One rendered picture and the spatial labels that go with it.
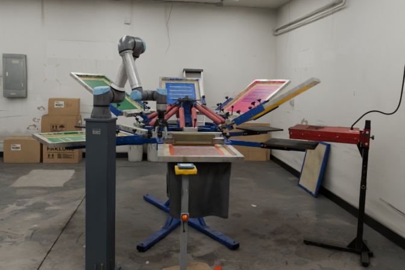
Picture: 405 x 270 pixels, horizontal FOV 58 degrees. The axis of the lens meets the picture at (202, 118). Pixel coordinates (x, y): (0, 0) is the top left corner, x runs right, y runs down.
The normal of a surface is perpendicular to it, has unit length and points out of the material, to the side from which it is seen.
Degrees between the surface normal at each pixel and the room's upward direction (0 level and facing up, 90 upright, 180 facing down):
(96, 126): 90
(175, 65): 90
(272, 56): 90
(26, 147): 90
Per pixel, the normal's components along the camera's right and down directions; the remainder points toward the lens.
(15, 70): 0.12, 0.10
